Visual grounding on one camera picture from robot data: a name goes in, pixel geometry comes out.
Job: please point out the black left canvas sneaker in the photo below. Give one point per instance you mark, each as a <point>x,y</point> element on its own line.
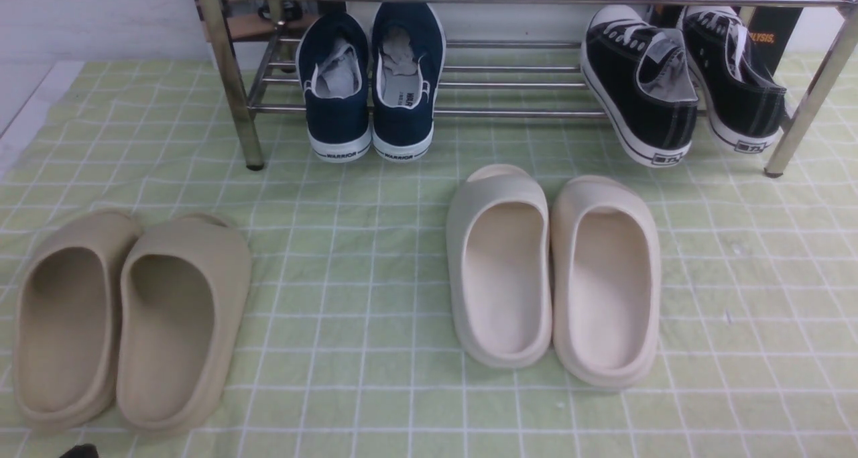
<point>743,103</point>

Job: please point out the chrome metal shoe rack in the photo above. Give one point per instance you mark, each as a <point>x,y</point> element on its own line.
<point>245,104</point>

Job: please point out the cream right slipper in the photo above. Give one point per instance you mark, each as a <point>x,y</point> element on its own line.
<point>607,282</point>

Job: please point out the green checkered floor mat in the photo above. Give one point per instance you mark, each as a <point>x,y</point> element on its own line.
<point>347,347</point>

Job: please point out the cream slipper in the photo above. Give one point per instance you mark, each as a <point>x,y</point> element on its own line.
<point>607,282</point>
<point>497,244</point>

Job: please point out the black right canvas sneaker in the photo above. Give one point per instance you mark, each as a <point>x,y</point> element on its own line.
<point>640,75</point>

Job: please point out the tan slipper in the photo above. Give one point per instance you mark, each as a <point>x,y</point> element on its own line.
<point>183,287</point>
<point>68,321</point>

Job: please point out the dark box behind rack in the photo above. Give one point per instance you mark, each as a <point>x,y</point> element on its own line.
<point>770,28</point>

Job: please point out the cream left slipper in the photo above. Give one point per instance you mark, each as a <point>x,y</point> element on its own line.
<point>497,244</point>

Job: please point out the tan right slipper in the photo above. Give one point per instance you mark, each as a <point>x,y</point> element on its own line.
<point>183,287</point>

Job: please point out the tan left slipper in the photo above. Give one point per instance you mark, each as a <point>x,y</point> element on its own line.
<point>68,321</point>

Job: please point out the black canvas sneaker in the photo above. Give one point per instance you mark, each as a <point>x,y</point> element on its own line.
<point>640,75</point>
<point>743,103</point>

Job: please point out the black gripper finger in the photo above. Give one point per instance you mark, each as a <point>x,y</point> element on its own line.
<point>81,451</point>

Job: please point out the navy canvas sneaker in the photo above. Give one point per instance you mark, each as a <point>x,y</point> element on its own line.
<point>331,64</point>
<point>409,51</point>

